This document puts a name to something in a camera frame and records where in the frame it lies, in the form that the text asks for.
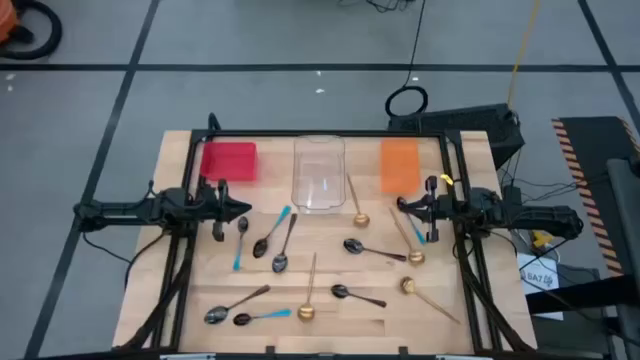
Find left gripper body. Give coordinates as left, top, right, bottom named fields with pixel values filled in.
left=197, top=178, right=230, bottom=243

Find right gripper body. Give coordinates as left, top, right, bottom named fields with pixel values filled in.
left=424, top=174, right=455, bottom=244

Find gold spoon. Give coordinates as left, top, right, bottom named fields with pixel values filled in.
left=345, top=172, right=372, bottom=230
left=388, top=207, right=427, bottom=267
left=296, top=252, right=318, bottom=323

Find wooden spoons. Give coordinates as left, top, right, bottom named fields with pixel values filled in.
left=399, top=275, right=462, bottom=325

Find red plastic bin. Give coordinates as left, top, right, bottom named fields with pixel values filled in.
left=199, top=141, right=260, bottom=183

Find orange plastic bin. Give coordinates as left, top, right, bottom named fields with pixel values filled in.
left=379, top=138, right=422, bottom=195

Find glossy dark metal spoon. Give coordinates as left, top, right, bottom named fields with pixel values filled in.
left=342, top=237, right=408, bottom=263
left=203, top=284, right=272, bottom=326
left=330, top=283, right=388, bottom=309
left=271, top=212, right=299, bottom=275

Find clear plastic bin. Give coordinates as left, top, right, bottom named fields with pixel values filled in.
left=291, top=134, right=347, bottom=215

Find yellow plug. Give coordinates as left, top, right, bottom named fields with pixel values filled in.
left=530, top=229, right=555, bottom=250

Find white paper label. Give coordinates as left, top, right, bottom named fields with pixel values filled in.
left=516, top=252, right=565, bottom=322

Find hazard striped black ramp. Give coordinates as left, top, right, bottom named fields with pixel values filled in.
left=551, top=115, right=640, bottom=279

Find black metal beam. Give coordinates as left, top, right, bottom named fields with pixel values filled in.
left=524, top=273, right=640, bottom=316

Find black looped cable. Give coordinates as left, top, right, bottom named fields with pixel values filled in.
left=383, top=0, right=430, bottom=119

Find black metal table frame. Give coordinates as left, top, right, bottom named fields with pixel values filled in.
left=117, top=112, right=534, bottom=360

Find yellow cable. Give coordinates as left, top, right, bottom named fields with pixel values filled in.
left=506, top=0, right=542, bottom=110

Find black cable bundle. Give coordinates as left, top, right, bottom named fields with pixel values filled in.
left=337, top=0, right=416, bottom=14

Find black vacuum hose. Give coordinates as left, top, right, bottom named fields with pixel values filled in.
left=0, top=0, right=64, bottom=62

